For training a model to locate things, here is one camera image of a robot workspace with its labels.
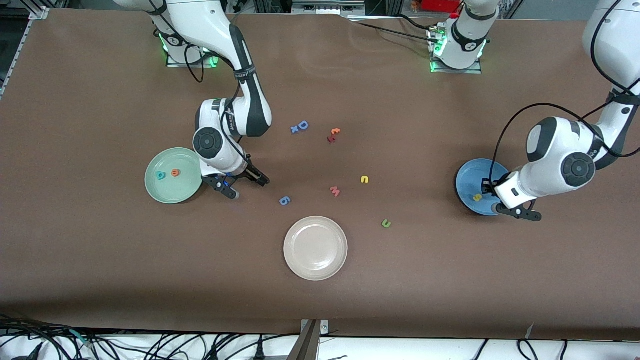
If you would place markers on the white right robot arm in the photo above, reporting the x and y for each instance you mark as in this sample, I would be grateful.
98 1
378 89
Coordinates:
207 142

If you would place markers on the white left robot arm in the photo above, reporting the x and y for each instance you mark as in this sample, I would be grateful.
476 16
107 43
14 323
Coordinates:
577 169

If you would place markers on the blue round plate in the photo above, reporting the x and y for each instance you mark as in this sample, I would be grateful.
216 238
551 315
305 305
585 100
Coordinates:
470 175

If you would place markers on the blue letter g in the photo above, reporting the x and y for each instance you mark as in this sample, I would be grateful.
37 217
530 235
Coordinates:
285 201

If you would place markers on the light green round plate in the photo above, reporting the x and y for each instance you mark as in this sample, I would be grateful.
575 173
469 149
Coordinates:
172 190

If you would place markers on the blue letter D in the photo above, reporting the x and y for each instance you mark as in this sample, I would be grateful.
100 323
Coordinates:
303 125

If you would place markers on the pink letter w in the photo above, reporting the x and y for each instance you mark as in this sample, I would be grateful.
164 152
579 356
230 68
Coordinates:
335 191

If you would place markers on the beige round plate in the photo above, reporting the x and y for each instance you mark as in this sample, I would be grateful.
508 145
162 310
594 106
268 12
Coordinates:
315 248

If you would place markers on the brown table cover sheet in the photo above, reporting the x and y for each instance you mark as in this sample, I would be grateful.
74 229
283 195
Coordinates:
100 250

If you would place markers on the grey equipment box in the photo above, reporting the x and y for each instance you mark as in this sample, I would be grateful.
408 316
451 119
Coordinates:
327 7

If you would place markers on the red box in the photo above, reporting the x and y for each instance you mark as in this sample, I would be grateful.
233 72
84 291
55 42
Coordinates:
440 5

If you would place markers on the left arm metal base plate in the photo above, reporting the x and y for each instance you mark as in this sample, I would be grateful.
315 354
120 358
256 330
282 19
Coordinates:
457 71

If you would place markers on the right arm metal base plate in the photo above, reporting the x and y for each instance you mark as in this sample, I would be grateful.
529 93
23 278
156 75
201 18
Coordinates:
195 65

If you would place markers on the small metal bracket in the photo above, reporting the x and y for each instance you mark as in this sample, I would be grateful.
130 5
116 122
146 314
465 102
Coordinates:
324 327

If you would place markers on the grey metal post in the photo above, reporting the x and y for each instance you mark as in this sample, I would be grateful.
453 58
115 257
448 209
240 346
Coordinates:
306 345

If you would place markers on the aluminium frame rail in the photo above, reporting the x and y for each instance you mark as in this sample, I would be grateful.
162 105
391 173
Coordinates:
15 57

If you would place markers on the aluminium corner bracket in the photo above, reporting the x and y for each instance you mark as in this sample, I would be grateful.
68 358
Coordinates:
40 13

